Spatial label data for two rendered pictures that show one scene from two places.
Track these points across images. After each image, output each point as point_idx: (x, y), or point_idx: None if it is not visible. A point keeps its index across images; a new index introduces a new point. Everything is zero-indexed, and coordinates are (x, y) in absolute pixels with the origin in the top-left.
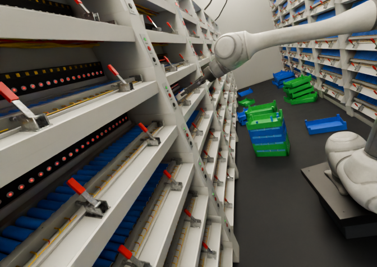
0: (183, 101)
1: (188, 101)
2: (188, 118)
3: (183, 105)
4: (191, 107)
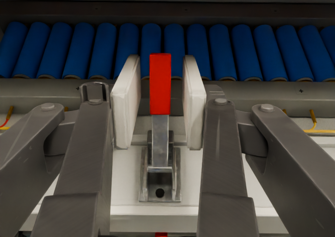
0: (147, 132)
1: (143, 180)
2: (30, 230)
3: (141, 151)
4: (111, 217)
